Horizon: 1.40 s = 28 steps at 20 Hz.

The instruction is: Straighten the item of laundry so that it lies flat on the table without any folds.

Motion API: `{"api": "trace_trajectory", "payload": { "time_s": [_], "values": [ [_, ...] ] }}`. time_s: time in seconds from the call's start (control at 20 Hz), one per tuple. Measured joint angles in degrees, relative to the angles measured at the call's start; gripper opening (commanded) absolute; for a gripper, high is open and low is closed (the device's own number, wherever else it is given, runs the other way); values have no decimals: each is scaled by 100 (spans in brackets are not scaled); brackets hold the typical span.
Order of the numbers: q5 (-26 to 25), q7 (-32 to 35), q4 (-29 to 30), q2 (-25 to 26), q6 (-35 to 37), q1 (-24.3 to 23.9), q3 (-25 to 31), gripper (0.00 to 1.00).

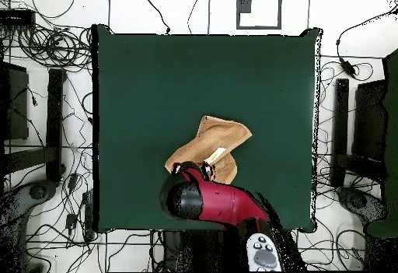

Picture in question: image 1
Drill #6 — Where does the black power adapter with cable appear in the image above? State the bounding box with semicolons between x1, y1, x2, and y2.
336;3;398;79

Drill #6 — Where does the black cable with plug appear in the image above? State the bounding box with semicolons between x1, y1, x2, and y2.
142;0;171;35

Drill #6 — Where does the small grey box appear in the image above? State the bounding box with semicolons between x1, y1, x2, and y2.
237;0;253;14

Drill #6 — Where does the green cloth covered furniture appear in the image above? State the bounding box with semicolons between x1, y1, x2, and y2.
366;48;398;239

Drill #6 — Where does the black stand bar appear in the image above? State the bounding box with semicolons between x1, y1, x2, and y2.
4;68;67;183
330;78;388;188

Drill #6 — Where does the black flat box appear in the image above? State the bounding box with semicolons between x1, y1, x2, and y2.
0;61;30;141
352;79;389;162

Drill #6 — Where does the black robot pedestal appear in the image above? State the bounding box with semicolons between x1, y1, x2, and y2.
162;229;243;272

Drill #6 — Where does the coiled black cable bundle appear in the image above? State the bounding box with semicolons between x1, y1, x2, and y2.
16;25;93;68

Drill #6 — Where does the dark green tablecloth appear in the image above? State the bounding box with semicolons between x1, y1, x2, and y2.
91;23;323;233

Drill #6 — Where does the grey stand base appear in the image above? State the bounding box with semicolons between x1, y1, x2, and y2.
337;187;389;224
0;179;60;272

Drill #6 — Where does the tan towel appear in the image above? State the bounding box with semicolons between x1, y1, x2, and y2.
164;114;253;185

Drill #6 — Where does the thin black cable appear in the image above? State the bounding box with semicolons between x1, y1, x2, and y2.
187;0;208;34

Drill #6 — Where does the grey square frame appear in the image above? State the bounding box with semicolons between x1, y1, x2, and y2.
236;0;283;30

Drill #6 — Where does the black network switch box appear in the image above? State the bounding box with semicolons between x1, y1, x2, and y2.
0;9;37;29

